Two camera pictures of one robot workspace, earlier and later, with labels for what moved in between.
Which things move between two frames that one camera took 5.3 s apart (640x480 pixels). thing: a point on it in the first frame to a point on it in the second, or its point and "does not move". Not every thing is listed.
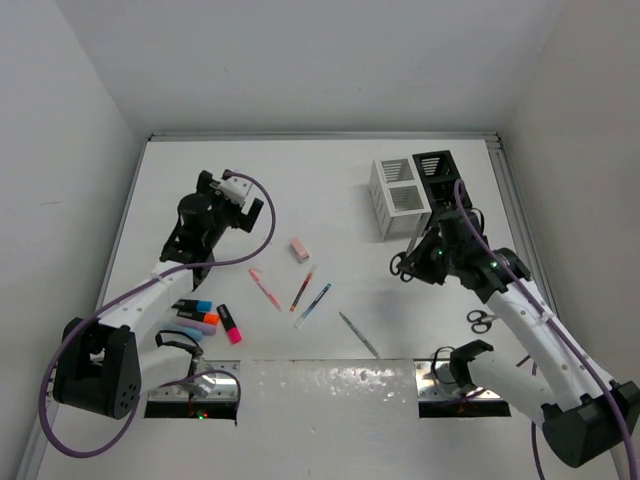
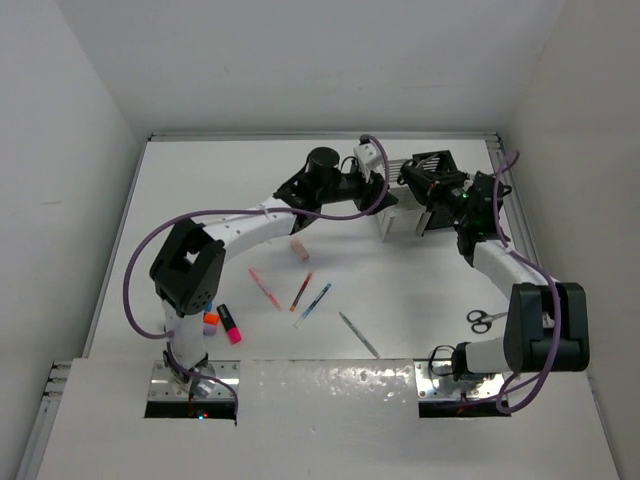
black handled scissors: [481, 321] does not move
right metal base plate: [434, 379] does not move
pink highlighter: [233, 332] does not move
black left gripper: [245, 219] to [368, 189]
